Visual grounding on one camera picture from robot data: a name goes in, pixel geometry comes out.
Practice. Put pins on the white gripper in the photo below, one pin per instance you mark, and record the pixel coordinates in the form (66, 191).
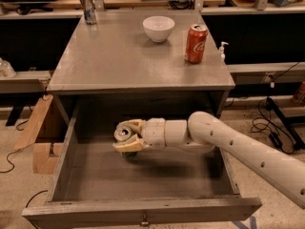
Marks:
(154, 133)

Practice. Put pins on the green soda can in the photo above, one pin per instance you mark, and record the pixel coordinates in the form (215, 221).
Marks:
(123, 137)

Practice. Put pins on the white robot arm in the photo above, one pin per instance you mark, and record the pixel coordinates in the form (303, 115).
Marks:
(203, 132)

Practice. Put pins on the open grey top drawer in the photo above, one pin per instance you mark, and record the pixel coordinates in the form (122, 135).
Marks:
(94, 186)

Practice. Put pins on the grey cabinet with top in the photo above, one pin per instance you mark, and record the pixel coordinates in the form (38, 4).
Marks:
(115, 55)

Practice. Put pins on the brass drawer knob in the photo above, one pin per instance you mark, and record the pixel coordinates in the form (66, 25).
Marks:
(144, 222)

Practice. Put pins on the red cola can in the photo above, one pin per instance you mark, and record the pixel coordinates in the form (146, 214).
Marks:
(196, 40)

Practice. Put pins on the silver blue energy drink can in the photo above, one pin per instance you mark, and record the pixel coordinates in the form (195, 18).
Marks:
(89, 11)

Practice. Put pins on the wooden plank assembly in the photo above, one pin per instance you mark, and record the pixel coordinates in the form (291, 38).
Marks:
(44, 132)

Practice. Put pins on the white ceramic bowl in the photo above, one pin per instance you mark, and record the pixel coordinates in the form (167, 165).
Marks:
(158, 28)

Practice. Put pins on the white pump dispenser bottle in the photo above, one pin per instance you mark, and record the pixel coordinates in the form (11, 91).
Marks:
(222, 50)

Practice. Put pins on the clear plastic bag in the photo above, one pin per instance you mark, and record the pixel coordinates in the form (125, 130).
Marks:
(6, 70)

